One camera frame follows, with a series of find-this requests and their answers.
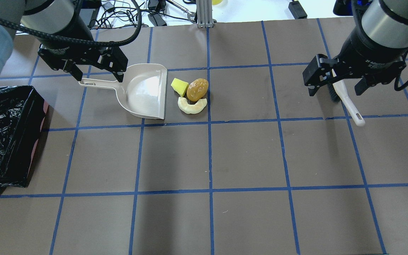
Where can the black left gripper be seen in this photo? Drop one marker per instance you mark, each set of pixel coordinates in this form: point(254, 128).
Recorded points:
point(63, 38)

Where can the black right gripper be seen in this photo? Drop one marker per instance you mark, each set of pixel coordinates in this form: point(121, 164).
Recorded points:
point(368, 52)

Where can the white brush black bristles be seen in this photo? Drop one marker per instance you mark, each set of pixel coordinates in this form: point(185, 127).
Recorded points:
point(338, 93)

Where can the beige plastic dustpan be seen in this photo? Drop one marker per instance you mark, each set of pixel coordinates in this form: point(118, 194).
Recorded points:
point(142, 91)

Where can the yellow sponge piece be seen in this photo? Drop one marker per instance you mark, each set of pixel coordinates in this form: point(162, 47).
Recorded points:
point(179, 86)

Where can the pale curved bread slice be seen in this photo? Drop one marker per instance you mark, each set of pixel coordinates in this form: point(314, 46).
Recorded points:
point(191, 108)

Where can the brown potato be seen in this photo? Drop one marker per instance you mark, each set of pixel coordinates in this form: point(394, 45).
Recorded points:
point(197, 89)

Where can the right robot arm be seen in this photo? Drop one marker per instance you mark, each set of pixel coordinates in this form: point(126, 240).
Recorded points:
point(375, 51)

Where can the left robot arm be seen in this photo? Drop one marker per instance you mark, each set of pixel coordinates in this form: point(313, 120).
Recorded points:
point(60, 18)

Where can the bin with black bag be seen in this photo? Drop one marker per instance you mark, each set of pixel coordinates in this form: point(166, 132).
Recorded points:
point(22, 114)

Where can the black power adapter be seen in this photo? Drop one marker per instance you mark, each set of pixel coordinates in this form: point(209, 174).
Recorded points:
point(297, 10)

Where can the aluminium frame post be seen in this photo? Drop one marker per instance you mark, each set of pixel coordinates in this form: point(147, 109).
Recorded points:
point(204, 14)

